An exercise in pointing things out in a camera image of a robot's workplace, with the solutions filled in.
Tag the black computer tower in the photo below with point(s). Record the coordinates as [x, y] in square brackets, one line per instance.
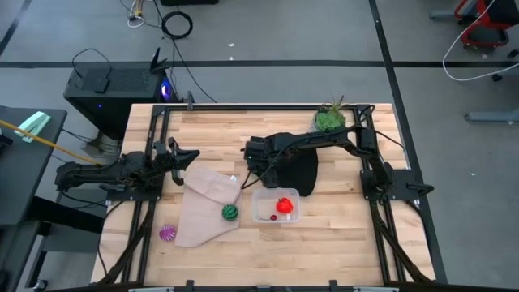
[117, 93]

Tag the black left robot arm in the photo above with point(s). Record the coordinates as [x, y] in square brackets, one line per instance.
[105, 174]

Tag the beige folded cloth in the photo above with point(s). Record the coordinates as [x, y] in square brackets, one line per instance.
[202, 219]

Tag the green striped toy watermelon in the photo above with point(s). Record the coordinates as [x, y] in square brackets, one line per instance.
[230, 212]

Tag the red toy bell pepper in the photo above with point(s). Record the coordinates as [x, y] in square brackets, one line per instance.
[284, 205]

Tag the clear plastic tupperware container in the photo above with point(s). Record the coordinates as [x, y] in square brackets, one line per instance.
[259, 198]

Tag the green succulent in patterned pot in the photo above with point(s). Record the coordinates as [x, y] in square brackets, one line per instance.
[328, 120]

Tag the black cloth with white label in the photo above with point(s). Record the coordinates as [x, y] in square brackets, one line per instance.
[300, 174]

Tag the mint green stapler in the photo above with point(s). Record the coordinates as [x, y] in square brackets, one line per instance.
[33, 125]

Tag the grey metal floor bar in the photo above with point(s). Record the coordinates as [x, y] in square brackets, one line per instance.
[490, 117]

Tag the black side desk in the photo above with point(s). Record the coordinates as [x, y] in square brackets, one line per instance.
[24, 178]

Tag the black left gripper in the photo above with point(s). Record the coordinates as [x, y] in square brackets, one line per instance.
[173, 162]

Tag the black aluminium table frame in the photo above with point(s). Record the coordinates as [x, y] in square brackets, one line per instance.
[259, 108]

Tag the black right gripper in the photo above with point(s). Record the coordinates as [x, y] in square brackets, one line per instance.
[269, 154]

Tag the red and black cart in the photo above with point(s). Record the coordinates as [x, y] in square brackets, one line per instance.
[484, 36]

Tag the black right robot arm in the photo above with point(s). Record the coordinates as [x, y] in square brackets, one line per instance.
[324, 140]

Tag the red toy cherry with stem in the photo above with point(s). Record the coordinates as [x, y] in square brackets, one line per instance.
[273, 217]

